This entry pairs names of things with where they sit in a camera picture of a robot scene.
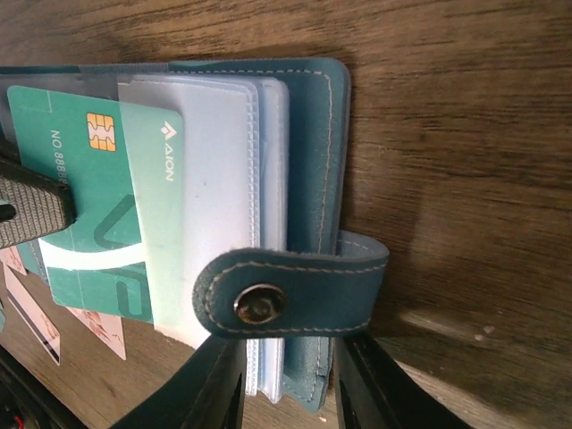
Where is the blue leather card holder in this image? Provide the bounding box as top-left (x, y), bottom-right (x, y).
top-left (1, 58), bottom-right (389, 412)

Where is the white card red pattern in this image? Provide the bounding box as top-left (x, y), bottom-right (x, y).
top-left (68, 307), bottom-right (126, 360)

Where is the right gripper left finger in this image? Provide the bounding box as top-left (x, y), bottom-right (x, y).
top-left (113, 336), bottom-right (247, 429)

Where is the teal vertical card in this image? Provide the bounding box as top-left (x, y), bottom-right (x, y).
top-left (6, 84), bottom-right (184, 323)

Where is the white card black stripe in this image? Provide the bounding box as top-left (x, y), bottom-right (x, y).
top-left (4, 265), bottom-right (61, 366)

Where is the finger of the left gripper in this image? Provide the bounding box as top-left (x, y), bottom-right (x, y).
top-left (1, 138), bottom-right (77, 248)

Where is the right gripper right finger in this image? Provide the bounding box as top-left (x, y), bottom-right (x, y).
top-left (333, 333), bottom-right (469, 429)

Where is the black aluminium frame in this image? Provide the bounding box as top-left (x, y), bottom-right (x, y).
top-left (1, 347), bottom-right (87, 428)

